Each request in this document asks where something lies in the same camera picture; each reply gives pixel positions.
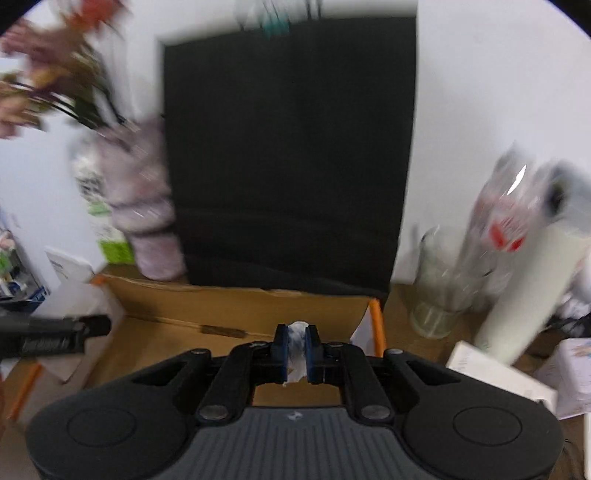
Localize orange cardboard box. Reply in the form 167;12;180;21
7;271;389;422

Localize black paper bag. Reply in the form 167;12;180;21
159;16;419;305

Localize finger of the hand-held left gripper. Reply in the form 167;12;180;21
76;314;112;346

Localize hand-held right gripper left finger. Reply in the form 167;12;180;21
131;324;290;424

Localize teal binder clip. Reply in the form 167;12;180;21
256;0;296;38

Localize flower bouquet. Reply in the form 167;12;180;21
0;0;137;141

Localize white printed box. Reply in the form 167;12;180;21
533;337;591;420

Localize wooden desktop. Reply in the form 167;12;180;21
0;282;591;480

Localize white tissue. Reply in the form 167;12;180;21
283;320;309;387

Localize clear glass cup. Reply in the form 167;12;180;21
409;225;481;340

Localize purple textured vase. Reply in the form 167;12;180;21
90;117;188;281

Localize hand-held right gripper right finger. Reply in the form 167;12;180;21
305;324;462;424

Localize green white milk carton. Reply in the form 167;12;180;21
71;138;136;266

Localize flat white box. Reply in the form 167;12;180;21
445;340;559;416

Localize white thermos bottle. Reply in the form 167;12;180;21
473;161;591;365

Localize clear plastic water bottle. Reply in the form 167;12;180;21
455;145;548;315

